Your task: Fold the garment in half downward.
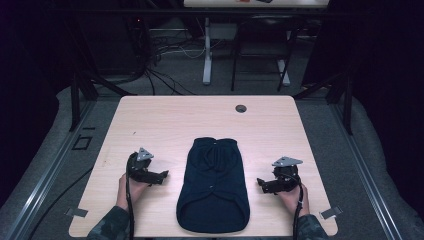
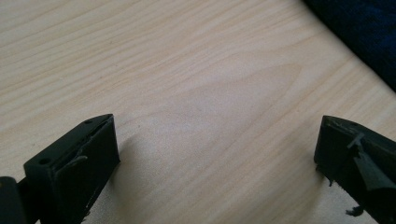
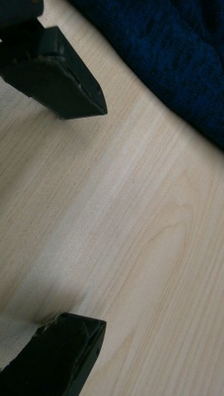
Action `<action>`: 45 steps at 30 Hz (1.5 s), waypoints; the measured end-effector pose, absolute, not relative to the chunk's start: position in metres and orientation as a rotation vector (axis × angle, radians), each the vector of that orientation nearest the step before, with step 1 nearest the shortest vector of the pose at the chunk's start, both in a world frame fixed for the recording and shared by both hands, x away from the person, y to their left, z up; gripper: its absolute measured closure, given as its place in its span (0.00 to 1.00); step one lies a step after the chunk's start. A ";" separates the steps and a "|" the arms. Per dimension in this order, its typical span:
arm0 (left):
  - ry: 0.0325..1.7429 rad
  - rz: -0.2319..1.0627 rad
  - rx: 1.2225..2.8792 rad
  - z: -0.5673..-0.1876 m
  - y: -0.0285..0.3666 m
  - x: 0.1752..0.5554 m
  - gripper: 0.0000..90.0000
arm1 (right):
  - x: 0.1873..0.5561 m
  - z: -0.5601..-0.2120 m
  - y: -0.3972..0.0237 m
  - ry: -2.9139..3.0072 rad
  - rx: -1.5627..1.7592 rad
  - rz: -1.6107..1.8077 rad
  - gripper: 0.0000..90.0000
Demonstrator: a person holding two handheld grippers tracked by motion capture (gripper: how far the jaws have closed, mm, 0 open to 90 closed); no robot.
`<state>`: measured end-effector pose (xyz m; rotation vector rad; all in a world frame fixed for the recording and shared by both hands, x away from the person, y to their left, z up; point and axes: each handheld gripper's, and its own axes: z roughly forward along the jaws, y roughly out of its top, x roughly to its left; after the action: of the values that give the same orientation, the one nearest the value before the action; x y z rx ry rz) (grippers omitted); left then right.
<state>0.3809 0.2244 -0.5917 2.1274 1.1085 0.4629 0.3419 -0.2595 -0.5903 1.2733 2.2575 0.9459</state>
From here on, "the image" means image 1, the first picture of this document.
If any hand-held gripper black cable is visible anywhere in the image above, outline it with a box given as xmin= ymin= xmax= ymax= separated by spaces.
xmin=283 ymin=173 xmax=305 ymax=240
xmin=124 ymin=152 xmax=136 ymax=240

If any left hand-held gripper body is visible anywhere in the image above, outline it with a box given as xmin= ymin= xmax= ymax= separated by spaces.
xmin=126 ymin=147 xmax=156 ymax=184

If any white desk leg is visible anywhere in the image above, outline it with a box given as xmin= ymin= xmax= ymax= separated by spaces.
xmin=202 ymin=17 xmax=214 ymax=86

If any dark blue garment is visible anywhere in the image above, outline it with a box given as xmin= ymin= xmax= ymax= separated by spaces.
xmin=175 ymin=136 xmax=251 ymax=234

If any black metal frame post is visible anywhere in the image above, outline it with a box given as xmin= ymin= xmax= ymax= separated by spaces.
xmin=293 ymin=68 xmax=354 ymax=136
xmin=68 ymin=71 xmax=138 ymax=133

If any bundle of floor cables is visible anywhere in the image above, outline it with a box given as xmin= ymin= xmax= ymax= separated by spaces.
xmin=139 ymin=33 xmax=224 ymax=97

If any left hand-held gripper black cable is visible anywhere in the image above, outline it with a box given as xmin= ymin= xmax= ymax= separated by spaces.
xmin=124 ymin=152 xmax=136 ymax=240

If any aluminium floor rail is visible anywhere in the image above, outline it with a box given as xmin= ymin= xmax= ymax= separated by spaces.
xmin=0 ymin=99 xmax=98 ymax=240
xmin=328 ymin=99 xmax=404 ymax=240

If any person's left hand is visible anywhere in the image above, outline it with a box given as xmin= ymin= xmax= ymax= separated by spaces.
xmin=115 ymin=173 xmax=150 ymax=212

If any right hand-held gripper black cable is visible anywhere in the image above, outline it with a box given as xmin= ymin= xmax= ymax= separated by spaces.
xmin=283 ymin=173 xmax=305 ymax=240

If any black chair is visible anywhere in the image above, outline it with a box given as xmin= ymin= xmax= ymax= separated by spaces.
xmin=230 ymin=14 xmax=299 ymax=93

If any black floor cable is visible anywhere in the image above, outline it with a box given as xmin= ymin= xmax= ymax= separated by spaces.
xmin=28 ymin=166 xmax=94 ymax=240

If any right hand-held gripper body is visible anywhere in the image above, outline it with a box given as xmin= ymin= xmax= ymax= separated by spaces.
xmin=271 ymin=155 xmax=304 ymax=195

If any person's right hand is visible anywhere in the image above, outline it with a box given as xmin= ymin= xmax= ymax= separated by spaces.
xmin=276 ymin=183 xmax=311 ymax=218

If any grey tape strip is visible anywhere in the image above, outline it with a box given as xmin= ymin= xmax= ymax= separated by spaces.
xmin=64 ymin=207 xmax=89 ymax=218
xmin=319 ymin=206 xmax=344 ymax=220

